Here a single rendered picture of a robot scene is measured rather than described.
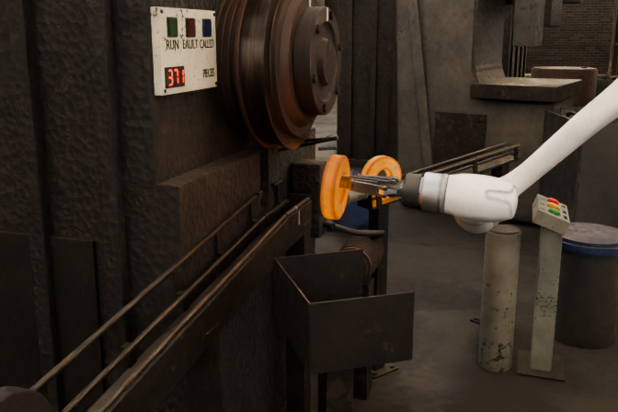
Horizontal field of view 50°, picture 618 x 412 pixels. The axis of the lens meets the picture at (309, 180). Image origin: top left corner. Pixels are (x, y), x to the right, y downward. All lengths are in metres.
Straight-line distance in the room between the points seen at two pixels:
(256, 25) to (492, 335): 1.44
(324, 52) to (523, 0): 2.47
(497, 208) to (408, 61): 3.10
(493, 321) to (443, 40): 2.38
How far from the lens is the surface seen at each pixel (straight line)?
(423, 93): 4.47
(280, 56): 1.63
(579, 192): 3.72
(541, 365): 2.60
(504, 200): 1.50
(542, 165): 1.65
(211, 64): 1.63
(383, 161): 2.25
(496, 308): 2.46
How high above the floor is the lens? 1.19
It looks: 12 degrees down
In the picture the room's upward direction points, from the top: straight up
